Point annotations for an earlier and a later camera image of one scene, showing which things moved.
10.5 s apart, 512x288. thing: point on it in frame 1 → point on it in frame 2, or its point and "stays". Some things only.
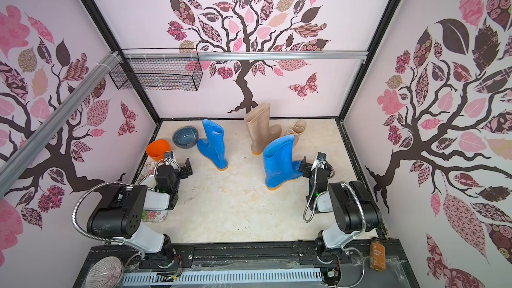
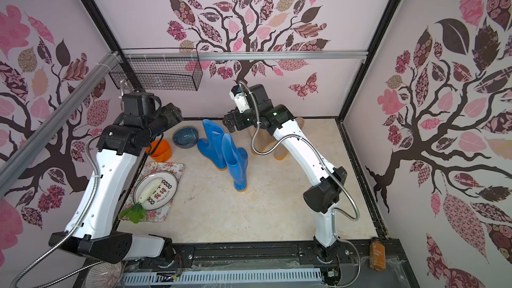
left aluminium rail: x=17 y=159 stays
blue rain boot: x=213 y=146 stays
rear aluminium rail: x=248 y=55 stays
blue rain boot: x=279 y=166 → x=237 y=159
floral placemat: x=155 y=216 stays
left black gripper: x=185 y=170 → x=173 y=114
